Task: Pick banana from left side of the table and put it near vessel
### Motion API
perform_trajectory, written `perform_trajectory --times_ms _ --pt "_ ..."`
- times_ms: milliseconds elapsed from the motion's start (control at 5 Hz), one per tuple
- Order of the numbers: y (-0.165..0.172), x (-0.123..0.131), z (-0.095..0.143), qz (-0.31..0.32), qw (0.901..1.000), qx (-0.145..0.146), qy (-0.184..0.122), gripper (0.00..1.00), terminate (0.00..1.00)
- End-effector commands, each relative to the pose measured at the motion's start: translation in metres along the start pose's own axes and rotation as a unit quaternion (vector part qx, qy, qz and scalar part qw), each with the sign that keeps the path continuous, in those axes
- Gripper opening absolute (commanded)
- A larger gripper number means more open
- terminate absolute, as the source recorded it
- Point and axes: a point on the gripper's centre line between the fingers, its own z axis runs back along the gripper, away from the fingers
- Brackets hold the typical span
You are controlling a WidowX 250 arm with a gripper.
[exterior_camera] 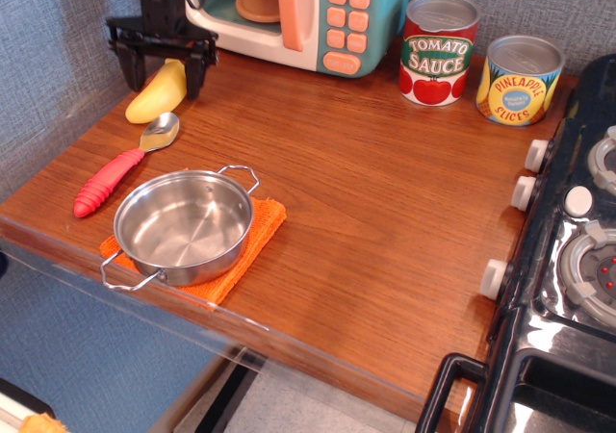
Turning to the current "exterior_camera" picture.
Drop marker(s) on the orange knitted cloth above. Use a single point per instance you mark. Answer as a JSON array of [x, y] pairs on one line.
[[255, 240]]

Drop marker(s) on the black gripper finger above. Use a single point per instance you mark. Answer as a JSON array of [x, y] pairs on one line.
[[132, 66], [195, 70]]

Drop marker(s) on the pineapple slices can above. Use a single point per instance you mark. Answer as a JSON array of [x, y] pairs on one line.
[[518, 80]]

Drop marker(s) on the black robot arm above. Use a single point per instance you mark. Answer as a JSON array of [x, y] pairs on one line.
[[163, 30]]

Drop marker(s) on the tomato sauce can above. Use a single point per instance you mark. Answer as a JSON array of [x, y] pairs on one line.
[[437, 46]]

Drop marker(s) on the black toy stove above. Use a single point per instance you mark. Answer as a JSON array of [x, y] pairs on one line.
[[551, 358]]

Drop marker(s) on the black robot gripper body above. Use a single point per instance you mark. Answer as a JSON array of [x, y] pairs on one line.
[[161, 30]]

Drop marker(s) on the teal toy microwave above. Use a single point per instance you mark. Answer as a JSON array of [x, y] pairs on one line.
[[347, 38]]

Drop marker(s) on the stainless steel pot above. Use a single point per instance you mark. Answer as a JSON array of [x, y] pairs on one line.
[[233, 183]]

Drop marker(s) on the orange microwave turntable plate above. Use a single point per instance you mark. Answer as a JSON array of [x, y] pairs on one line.
[[259, 11]]

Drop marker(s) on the yellow toy banana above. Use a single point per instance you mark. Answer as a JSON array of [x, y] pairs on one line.
[[163, 94]]

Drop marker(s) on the red-handled metal spoon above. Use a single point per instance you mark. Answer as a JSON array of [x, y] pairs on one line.
[[160, 133]]

